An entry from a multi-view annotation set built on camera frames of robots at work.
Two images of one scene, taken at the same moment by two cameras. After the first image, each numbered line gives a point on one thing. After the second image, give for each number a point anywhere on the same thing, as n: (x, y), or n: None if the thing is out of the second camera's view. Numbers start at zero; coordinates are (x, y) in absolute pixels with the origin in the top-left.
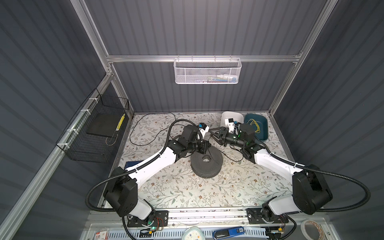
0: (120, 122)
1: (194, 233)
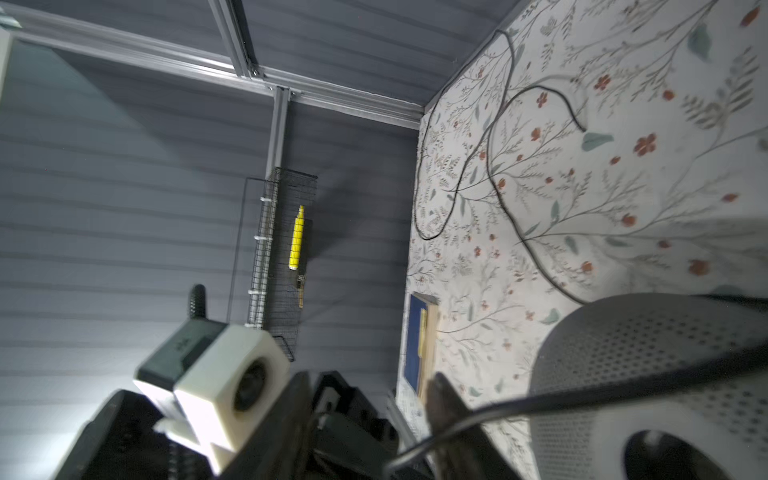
0: (296, 239)
1: None
